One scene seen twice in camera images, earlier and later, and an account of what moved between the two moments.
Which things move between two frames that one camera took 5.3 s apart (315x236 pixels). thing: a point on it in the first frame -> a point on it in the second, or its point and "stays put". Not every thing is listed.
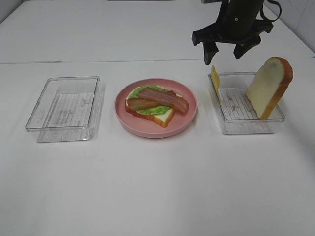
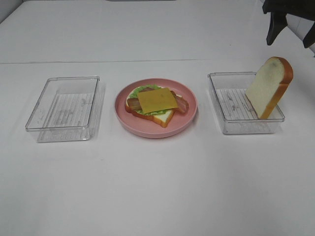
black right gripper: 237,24 -> 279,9
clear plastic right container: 236,114 stays put
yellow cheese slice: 215,78 -> 157,100
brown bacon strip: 140,103 stays put
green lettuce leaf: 157,109 stays put
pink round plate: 147,129 stays put
